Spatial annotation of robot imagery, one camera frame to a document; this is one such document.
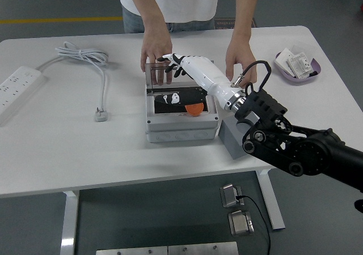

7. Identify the person's right hand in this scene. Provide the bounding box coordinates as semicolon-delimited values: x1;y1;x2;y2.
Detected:
140;29;173;86

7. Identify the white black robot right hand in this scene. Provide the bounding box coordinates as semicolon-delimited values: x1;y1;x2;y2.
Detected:
157;53;246;111

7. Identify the person's left hand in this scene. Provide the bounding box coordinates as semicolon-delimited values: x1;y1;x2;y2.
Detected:
225;38;258;83

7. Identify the smoky transparent hinged box lid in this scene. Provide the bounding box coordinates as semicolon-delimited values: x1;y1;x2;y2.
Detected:
144;59;215;91

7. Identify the orange cylindrical battery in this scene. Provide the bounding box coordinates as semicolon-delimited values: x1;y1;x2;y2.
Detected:
184;103;205;117

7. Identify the small white cardboard box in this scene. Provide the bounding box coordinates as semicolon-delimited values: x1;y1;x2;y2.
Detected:
275;48;293;74

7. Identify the dark floor sign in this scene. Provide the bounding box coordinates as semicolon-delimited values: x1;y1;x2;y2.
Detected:
214;17;258;29

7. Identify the person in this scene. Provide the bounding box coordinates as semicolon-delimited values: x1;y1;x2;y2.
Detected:
119;0;221;34

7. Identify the grey cube holder block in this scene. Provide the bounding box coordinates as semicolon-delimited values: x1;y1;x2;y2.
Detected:
217;116;260;160

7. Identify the purple plastic tray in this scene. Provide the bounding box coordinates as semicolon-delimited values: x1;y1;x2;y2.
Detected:
273;52;323;86

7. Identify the white power strip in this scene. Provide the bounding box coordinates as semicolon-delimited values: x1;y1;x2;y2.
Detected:
0;65;46;125

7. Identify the white table leg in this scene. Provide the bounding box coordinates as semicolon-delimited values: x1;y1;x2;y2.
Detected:
60;190;80;255
256;169;286;231

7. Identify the metal floor plate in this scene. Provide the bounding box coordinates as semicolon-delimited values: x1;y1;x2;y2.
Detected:
95;245;168;255
167;241;239;255

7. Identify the grey plastic enclosure box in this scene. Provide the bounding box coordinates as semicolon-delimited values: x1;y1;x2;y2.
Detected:
144;83;220;143

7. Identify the packaged white wall socket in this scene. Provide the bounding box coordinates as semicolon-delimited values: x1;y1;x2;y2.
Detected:
286;41;314;79

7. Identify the white power cord with plug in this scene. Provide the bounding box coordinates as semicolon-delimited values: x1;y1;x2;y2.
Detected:
36;41;110;122

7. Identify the metal floor socket with cable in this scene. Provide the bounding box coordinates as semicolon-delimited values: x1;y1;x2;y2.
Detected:
220;183;245;209

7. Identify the black floor cable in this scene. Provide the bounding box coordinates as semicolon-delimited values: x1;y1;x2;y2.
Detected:
237;194;272;255

